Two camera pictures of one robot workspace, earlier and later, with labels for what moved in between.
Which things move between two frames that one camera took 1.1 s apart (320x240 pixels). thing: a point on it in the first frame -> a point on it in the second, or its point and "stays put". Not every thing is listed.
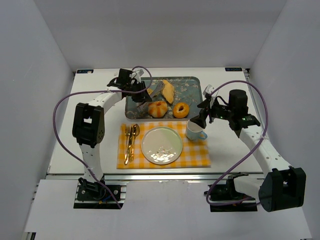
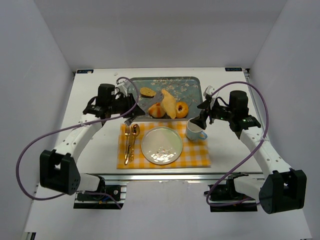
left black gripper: (137, 92) -> (131, 105)
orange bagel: (181, 114) stays put
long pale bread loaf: (168, 91) -> (168, 103)
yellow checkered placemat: (194, 154) stays put
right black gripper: (207, 111) stays put
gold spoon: (135, 132) stays put
